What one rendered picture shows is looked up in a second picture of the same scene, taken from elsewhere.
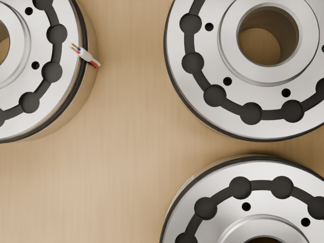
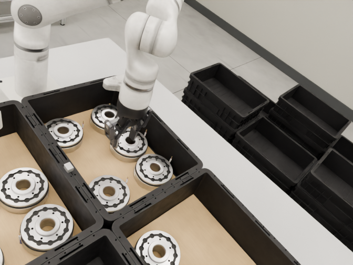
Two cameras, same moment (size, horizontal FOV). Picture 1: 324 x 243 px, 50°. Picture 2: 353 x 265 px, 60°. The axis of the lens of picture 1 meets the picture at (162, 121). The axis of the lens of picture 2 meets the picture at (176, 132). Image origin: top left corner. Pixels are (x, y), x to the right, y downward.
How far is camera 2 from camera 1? 77 cm
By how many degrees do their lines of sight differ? 50
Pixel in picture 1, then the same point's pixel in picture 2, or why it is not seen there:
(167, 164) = (104, 143)
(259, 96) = not seen: hidden behind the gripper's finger
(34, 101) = (77, 136)
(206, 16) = (98, 115)
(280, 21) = (109, 114)
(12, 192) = (77, 160)
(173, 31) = (94, 119)
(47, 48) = (74, 128)
